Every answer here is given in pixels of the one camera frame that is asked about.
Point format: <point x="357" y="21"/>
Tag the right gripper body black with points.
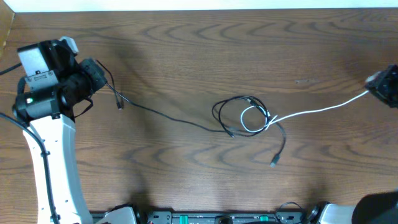
<point x="387" y="87"/>

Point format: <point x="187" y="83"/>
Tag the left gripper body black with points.
<point x="93" y="73"/>

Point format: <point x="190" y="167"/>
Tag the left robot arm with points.
<point x="54" y="83"/>

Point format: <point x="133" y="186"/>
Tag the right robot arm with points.
<point x="373" y="208"/>

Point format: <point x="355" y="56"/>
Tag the cardboard box edge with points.
<point x="6" y="20"/>

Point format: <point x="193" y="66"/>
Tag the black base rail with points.
<point x="288" y="215"/>

